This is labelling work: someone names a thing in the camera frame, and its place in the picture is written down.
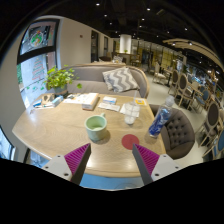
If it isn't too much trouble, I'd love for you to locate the white tissue box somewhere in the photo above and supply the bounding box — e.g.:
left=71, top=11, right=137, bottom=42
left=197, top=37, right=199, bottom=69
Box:
left=81, top=92, right=100, bottom=111

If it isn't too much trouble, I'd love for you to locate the white paper napkin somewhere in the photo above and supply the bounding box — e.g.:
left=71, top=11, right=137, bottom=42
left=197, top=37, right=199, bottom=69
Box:
left=119, top=102, right=140, bottom=118

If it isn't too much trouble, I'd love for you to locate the group of dining chairs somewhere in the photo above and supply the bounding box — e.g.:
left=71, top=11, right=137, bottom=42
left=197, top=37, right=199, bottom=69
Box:
left=152, top=61, right=224, bottom=161

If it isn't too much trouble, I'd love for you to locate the flat round red coaster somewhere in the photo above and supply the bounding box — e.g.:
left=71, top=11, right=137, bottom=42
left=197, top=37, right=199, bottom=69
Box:
left=121, top=133, right=140, bottom=151

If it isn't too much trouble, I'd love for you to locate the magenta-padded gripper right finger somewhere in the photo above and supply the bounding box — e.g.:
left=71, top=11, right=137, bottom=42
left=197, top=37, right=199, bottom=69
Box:
left=131, top=143, right=183, bottom=186

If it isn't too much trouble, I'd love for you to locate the grey curved sofa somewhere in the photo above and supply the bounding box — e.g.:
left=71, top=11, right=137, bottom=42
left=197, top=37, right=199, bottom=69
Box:
left=61, top=63, right=151, bottom=99

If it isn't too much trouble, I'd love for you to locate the green potted plant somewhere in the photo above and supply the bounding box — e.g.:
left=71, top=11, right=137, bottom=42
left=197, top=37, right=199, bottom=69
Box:
left=40, top=64, right=83, bottom=96

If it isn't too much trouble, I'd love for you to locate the blue white small box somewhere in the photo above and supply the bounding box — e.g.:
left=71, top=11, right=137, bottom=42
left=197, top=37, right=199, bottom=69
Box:
left=32, top=95, right=64, bottom=110

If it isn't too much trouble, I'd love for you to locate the clear blue-labelled water bottle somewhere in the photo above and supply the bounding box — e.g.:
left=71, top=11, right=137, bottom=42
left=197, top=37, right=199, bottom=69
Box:
left=147, top=95, right=176, bottom=139

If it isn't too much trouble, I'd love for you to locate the colourful window poster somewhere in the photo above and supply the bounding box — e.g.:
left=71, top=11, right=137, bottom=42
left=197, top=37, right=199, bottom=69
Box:
left=19, top=21, right=58, bottom=54

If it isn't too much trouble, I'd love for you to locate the pale green mug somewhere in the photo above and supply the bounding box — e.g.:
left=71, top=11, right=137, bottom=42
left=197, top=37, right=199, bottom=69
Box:
left=84, top=112, right=108, bottom=142

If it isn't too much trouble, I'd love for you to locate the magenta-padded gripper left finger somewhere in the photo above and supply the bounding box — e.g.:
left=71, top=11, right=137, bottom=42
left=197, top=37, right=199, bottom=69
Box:
left=41, top=142, right=92, bottom=186

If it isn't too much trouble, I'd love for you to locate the dark grey tufted armchair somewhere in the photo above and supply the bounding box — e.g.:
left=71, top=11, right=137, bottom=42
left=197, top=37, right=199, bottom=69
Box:
left=148, top=103, right=196, bottom=160

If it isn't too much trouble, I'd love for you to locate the small blue white packet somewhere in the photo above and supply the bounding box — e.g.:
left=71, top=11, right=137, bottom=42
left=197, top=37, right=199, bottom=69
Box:
left=102, top=95, right=118, bottom=105

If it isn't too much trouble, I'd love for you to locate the white round column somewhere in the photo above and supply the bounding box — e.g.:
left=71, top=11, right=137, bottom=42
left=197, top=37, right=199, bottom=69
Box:
left=119, top=33, right=133, bottom=54

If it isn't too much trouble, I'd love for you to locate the group of ceiling lights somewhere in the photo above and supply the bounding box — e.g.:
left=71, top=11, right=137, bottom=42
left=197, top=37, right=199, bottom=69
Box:
left=94, top=2, right=194, bottom=46

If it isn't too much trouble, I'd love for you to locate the grey white chevron cushion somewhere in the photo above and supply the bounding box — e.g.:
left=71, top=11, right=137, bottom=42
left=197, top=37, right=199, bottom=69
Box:
left=101, top=66, right=141, bottom=94

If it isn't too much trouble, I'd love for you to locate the small yellow card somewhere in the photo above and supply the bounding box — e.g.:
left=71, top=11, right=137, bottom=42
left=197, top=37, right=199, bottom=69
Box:
left=134, top=98, right=147, bottom=107

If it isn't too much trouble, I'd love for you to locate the white printed leaflet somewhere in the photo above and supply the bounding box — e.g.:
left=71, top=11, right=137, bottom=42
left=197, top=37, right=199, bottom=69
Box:
left=97, top=102, right=121, bottom=112

